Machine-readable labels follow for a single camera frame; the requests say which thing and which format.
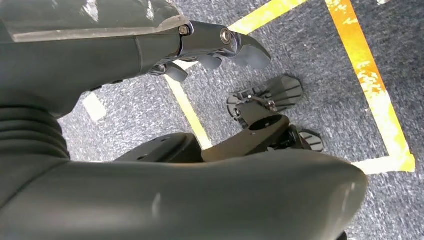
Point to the robot black foot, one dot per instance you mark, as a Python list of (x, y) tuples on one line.
[(281, 89)]

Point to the white floor tape mark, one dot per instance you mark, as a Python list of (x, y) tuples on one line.
[(94, 107)]

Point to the yellow floor tape square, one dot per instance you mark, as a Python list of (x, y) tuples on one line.
[(374, 82)]

